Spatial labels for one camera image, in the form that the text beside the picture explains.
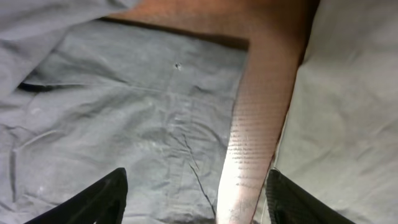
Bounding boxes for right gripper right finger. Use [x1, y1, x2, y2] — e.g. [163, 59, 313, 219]
[266, 169, 354, 224]

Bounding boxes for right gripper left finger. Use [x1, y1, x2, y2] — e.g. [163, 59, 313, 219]
[26, 167, 128, 224]

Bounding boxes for grey shorts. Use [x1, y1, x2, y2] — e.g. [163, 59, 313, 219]
[1, 0, 246, 223]

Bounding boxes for khaki shorts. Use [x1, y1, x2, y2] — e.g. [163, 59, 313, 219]
[271, 0, 397, 223]

